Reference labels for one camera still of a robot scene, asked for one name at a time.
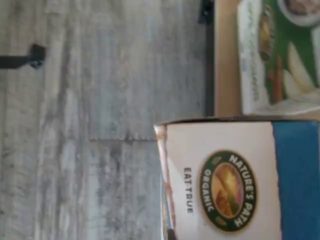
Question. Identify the blue and white oatmeal box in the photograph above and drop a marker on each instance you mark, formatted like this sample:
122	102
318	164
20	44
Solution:
237	180

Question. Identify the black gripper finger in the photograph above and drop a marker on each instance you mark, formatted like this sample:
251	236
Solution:
17	61
171	235

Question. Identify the green and white oatmeal box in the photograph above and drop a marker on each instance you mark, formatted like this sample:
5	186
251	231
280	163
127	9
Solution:
280	57

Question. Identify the black-framed wooden shelf unit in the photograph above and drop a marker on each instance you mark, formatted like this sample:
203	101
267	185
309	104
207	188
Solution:
225	62

